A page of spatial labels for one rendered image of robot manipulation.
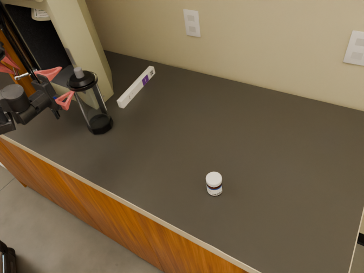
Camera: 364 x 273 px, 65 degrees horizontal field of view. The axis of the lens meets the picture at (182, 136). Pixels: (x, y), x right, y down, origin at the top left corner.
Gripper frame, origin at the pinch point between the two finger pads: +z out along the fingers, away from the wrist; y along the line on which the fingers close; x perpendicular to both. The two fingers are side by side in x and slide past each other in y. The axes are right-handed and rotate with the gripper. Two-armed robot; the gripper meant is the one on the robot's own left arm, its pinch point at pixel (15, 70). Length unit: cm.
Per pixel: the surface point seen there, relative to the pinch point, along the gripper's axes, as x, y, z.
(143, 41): -18, -42, 41
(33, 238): -19, 100, 85
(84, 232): -4, 71, 99
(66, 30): 5.4, -24.2, 1.3
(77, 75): 19.1, -16.7, 8.7
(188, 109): 31, -35, 46
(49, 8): 6.0, -26.1, -7.2
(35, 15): -6.8, -19.3, -5.1
